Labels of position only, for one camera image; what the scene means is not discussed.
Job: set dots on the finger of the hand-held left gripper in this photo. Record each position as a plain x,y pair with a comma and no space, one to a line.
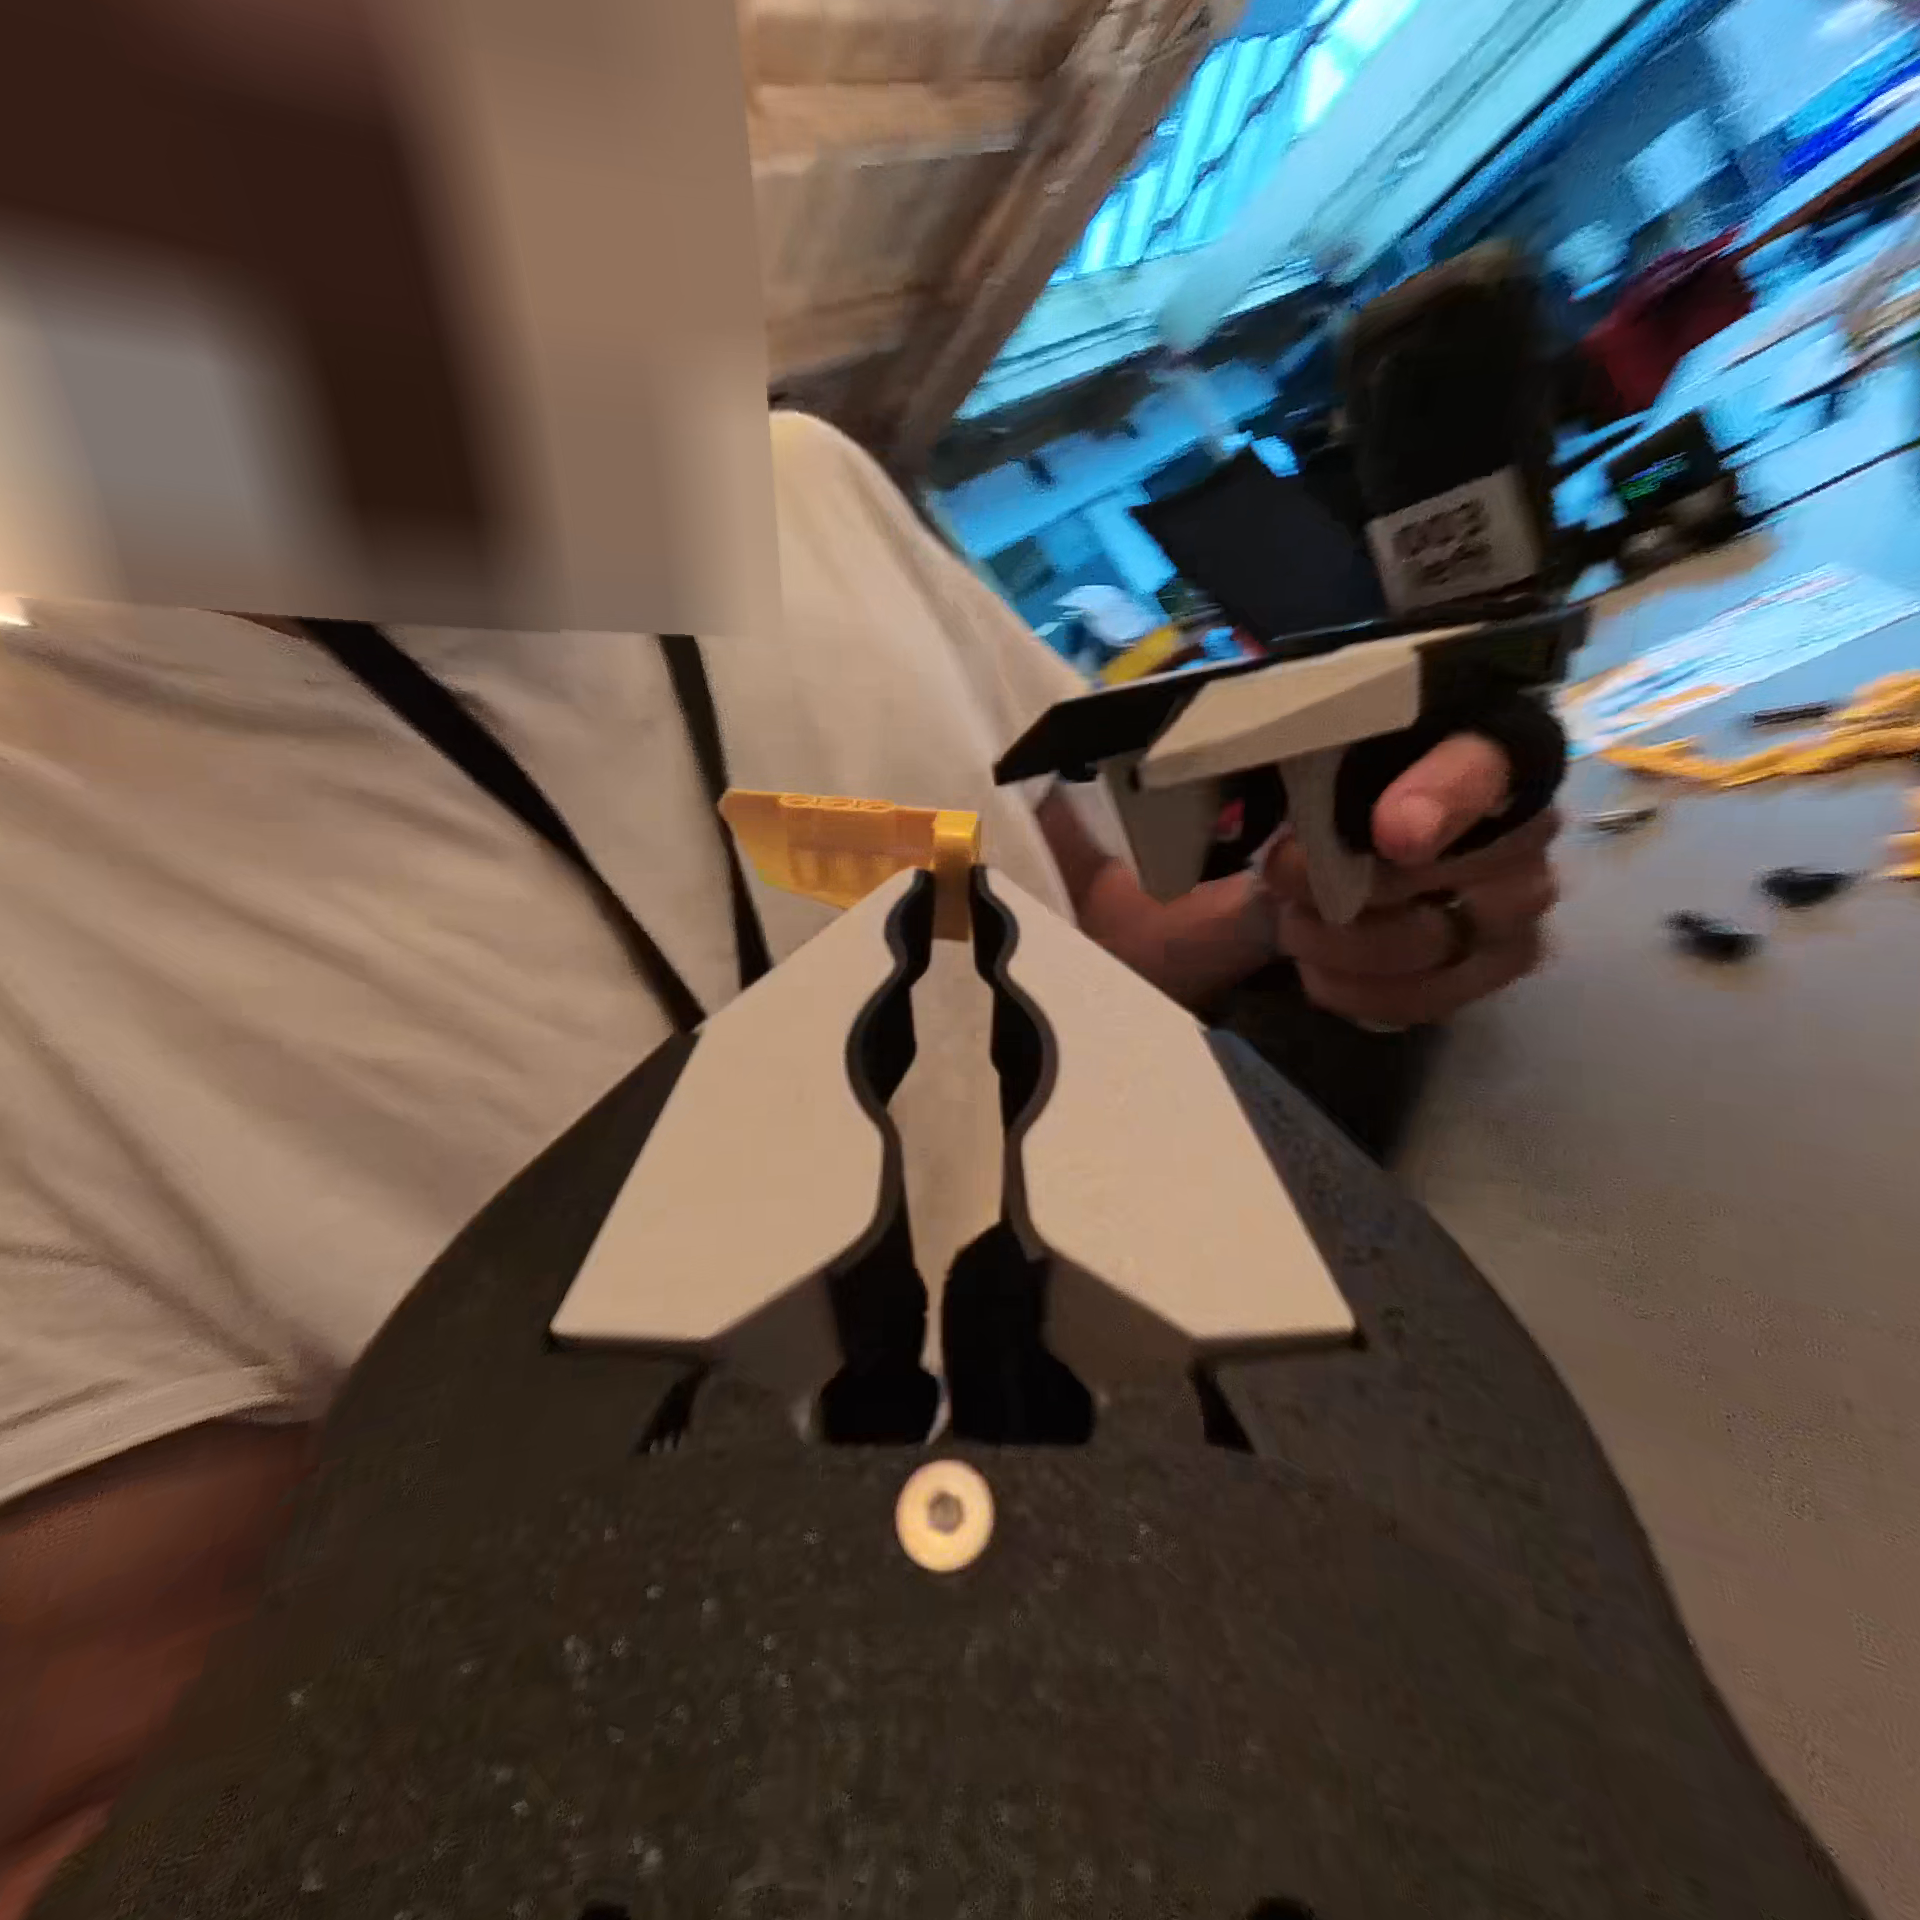
1305,705
1094,735

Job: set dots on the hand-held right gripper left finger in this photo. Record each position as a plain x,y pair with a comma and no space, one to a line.
721,1201

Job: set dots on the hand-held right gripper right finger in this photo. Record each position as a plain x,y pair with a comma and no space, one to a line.
1184,1201

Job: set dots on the yellow brick panel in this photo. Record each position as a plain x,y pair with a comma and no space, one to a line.
840,841

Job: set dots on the person's right forearm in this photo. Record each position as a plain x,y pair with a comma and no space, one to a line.
118,1652

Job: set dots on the grey desk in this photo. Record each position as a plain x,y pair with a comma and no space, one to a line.
1651,1201

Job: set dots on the black brick pin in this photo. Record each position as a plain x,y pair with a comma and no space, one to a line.
1715,937
1808,885

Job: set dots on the pile of yellow brick parts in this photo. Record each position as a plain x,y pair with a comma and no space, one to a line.
1800,750

